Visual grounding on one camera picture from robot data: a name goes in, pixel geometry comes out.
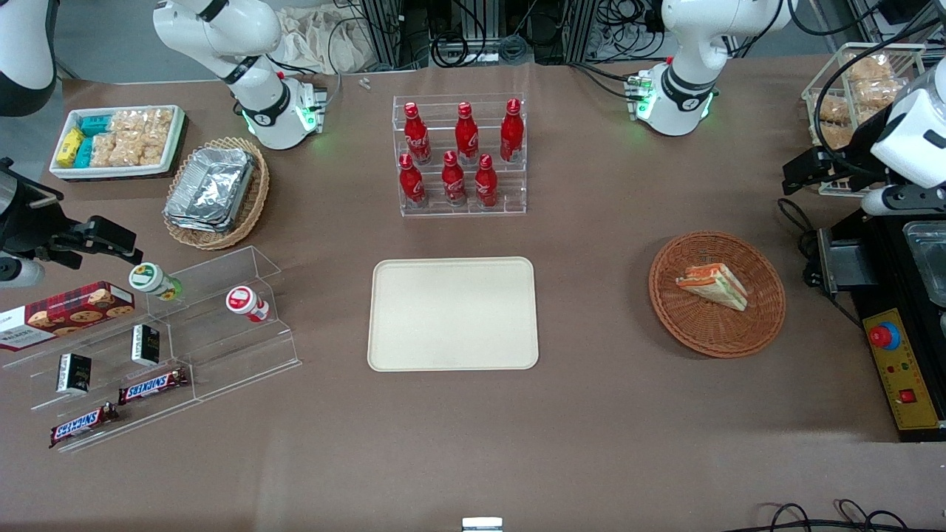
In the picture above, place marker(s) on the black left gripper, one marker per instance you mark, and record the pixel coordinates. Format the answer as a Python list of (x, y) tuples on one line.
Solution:
[(851, 162)]

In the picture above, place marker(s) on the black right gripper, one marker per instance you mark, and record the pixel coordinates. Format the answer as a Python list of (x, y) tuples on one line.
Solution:
[(31, 224)]

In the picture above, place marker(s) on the triangular sandwich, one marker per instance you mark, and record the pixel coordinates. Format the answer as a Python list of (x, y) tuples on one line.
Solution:
[(713, 287)]

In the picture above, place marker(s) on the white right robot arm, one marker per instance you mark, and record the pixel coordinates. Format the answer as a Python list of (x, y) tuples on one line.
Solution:
[(262, 111)]

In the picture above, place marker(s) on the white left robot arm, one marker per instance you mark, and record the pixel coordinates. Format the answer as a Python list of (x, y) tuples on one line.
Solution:
[(678, 70)]

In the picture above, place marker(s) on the white rectangular snack tray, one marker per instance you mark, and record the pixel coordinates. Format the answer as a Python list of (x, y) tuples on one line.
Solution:
[(118, 171)]

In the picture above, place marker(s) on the aluminium foil tray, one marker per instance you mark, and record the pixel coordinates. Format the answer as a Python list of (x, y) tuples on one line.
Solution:
[(196, 226), (213, 185)]

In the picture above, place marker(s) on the light oval wicker basket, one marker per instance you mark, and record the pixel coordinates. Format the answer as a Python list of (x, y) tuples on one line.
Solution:
[(251, 199)]

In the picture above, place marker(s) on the brown round wicker basket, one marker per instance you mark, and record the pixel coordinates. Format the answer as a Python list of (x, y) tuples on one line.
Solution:
[(709, 332)]

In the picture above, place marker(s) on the cream plastic tray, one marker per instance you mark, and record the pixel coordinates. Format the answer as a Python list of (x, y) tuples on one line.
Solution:
[(452, 314)]

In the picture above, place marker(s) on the green lid small bottle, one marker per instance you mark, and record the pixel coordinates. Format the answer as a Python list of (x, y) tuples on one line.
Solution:
[(151, 280)]

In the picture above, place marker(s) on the fried snack bag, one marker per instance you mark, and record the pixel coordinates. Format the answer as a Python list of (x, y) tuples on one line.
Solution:
[(876, 92), (835, 134), (831, 109), (868, 68)]

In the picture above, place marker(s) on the red tartan cookie box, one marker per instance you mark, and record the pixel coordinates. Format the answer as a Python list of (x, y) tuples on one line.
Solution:
[(66, 314)]

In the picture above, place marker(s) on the clear rice cracker bag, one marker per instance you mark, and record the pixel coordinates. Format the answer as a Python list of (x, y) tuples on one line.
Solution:
[(103, 150), (157, 137), (127, 146)]

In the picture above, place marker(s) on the teal snack pack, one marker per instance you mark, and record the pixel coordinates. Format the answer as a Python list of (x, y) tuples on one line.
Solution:
[(96, 125), (84, 153)]

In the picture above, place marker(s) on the small black box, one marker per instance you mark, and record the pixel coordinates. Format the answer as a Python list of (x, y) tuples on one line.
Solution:
[(145, 345), (74, 373)]

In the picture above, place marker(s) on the yellow snack pack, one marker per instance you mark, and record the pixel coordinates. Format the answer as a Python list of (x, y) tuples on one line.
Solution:
[(69, 148)]

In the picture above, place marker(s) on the red lid small bottle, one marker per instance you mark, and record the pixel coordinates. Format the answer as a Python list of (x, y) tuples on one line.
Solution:
[(245, 303)]

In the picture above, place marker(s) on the snickers chocolate bar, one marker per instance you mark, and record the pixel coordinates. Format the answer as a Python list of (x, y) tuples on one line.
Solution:
[(151, 386), (81, 425)]

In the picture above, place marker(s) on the clear acrylic stepped shelf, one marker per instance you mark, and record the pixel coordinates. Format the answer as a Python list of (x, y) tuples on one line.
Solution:
[(222, 347)]

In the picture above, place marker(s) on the steel pan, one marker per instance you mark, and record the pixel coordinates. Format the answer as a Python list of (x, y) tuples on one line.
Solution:
[(930, 258)]

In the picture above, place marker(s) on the red emergency stop button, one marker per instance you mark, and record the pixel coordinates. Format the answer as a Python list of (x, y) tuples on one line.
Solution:
[(884, 336)]

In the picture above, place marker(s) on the black machine with yellow panel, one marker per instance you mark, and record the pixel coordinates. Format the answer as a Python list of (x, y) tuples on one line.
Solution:
[(894, 399)]

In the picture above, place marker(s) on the beige cloth bag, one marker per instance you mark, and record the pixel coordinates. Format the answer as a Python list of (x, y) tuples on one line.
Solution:
[(318, 41)]

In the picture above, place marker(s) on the red cola bottle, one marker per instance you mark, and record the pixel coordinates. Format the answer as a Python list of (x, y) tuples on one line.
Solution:
[(511, 137), (412, 183), (454, 181), (466, 137), (485, 183), (417, 137)]

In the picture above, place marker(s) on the clear acrylic bottle rack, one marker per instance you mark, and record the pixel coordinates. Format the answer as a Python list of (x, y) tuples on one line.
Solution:
[(462, 210)]

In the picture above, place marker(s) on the aluminium frame rack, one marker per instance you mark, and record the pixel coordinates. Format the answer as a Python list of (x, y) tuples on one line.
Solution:
[(384, 33)]

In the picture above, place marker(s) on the silver metal bracket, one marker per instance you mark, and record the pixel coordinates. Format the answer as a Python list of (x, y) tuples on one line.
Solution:
[(482, 524)]

